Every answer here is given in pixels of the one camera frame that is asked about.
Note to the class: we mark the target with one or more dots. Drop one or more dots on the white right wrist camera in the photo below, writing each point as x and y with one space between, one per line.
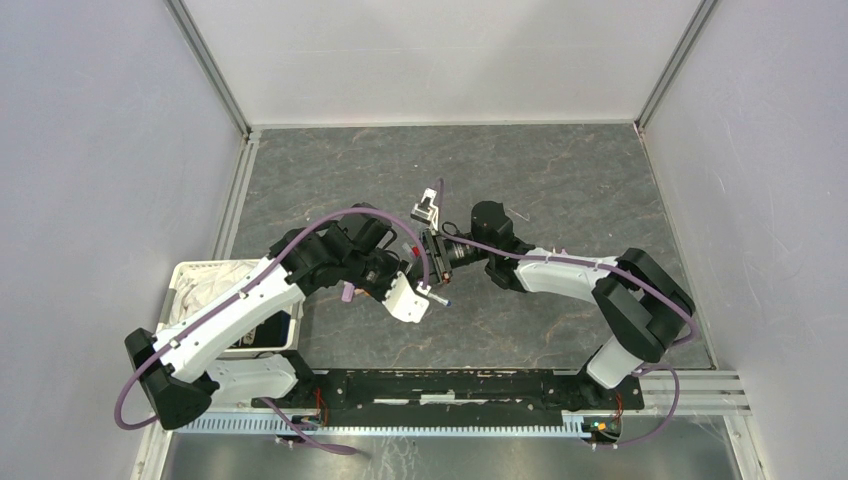
426 210

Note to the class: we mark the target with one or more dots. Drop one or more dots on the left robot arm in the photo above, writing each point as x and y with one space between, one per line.
178 372

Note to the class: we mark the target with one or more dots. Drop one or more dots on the black item in basket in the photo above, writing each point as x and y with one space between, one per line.
273 332

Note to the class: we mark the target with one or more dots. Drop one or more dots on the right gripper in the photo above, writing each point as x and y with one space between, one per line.
436 255

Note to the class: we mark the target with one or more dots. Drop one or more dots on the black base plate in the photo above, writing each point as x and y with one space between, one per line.
456 398

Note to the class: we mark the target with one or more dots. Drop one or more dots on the white cloth in basket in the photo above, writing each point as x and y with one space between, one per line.
194 285

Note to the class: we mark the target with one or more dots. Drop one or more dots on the pink pen cap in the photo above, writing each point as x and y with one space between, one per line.
348 292

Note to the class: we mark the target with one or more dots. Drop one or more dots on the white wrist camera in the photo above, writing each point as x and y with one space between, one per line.
426 210
404 302

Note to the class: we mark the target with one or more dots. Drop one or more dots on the white plastic basket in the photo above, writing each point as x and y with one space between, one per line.
295 312

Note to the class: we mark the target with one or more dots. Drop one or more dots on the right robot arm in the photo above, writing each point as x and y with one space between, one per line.
647 311

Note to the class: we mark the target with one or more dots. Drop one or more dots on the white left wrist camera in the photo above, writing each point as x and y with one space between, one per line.
404 302

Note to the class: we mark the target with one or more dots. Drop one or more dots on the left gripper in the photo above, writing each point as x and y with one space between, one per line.
396 266

